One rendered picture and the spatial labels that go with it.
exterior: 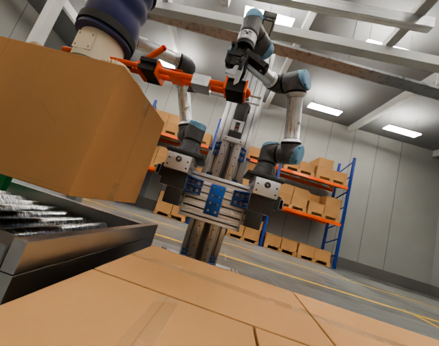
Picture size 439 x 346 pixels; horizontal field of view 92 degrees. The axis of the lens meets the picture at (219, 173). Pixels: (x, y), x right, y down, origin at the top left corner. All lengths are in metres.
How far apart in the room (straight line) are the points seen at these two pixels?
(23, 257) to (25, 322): 0.14
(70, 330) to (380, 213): 11.54
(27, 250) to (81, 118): 0.36
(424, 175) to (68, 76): 13.17
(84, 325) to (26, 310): 0.09
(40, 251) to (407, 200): 12.45
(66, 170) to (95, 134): 0.12
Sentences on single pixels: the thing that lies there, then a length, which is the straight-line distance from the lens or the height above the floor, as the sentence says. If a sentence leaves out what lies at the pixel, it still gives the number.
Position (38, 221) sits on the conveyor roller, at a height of 0.54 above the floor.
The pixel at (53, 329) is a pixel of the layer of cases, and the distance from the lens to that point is 0.42.
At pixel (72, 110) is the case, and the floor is 0.91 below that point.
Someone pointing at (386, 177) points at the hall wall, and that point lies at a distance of 12.07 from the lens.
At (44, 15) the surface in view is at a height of 2.61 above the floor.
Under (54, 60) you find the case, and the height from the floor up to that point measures 1.05.
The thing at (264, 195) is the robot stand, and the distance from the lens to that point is 1.15.
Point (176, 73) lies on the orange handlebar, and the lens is 0.91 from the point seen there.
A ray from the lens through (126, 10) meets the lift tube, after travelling 1.14.
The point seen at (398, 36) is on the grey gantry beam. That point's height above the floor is 3.22.
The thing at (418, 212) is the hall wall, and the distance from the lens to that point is 12.78.
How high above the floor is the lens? 0.76
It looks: 10 degrees up
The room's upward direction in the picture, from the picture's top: 17 degrees clockwise
